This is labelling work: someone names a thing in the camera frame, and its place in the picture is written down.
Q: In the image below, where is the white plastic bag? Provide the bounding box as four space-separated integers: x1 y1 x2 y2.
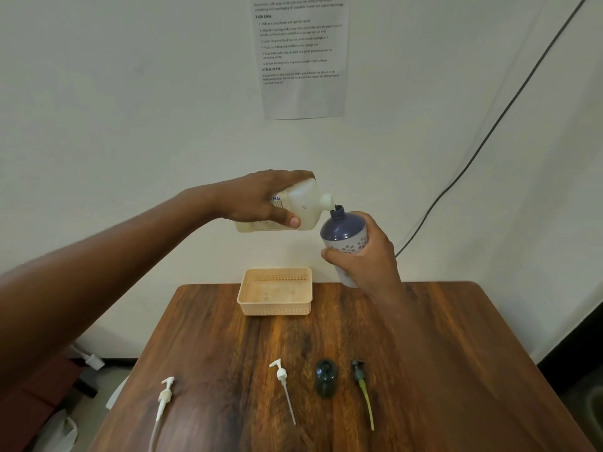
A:
33 409 79 452

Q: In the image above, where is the white pump head short tube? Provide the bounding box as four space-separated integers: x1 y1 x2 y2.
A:
269 358 297 426

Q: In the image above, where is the white pump head long tube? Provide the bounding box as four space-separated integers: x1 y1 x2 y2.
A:
148 377 176 452

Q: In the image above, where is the maroon sofa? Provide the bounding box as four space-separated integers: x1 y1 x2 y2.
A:
0 355 97 452

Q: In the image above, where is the printed paper sheet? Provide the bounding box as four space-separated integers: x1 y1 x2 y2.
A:
252 0 350 121

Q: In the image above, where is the dark round bin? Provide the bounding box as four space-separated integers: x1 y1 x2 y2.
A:
560 371 603 438

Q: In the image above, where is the white sheet on floor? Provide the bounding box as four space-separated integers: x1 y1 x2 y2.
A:
105 375 131 410

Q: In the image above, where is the black wall cable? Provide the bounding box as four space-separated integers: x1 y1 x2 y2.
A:
394 0 592 258

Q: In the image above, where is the blue and white bottle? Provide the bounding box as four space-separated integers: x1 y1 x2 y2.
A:
320 205 369 289

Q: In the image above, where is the person's right hand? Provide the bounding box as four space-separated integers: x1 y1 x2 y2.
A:
321 211 403 299

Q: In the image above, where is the large white soap bottle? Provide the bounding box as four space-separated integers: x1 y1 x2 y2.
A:
234 178 336 233

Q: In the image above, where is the beige plastic basket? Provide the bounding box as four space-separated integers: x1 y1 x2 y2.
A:
236 267 313 317

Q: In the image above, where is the person's right forearm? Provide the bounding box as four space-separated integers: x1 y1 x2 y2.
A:
374 279 472 452

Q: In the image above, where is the dark teal transparent bottle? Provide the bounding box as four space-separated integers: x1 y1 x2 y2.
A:
314 358 340 399

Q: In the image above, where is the person's left forearm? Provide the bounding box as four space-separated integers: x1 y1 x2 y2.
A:
0 185 227 396

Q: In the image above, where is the dark pump head yellow tube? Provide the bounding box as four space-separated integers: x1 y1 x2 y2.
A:
350 359 376 432

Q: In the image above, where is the person's left hand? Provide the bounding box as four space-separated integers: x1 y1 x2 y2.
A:
214 169 317 230

